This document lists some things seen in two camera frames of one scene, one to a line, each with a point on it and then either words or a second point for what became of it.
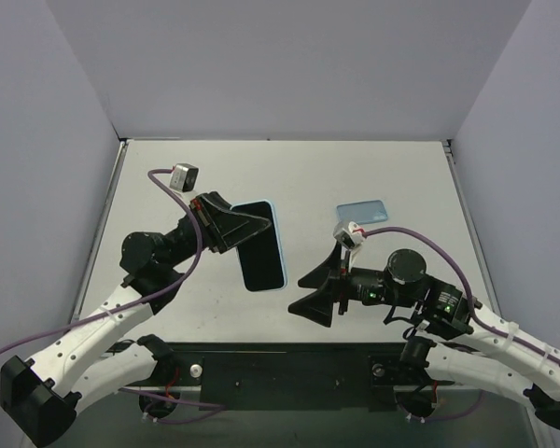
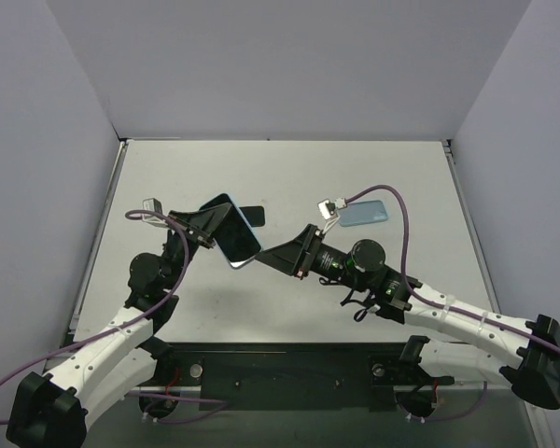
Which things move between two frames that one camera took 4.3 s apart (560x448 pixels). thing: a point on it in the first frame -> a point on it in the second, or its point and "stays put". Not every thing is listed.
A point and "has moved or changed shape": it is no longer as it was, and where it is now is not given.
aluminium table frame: [120, 149] stays put
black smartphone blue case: [362, 212] stays put
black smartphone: [260, 258] has moved or changed shape
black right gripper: [341, 287] -> [306, 251]
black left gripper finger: [234, 228] -> [202, 224]
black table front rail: [273, 376] stays put
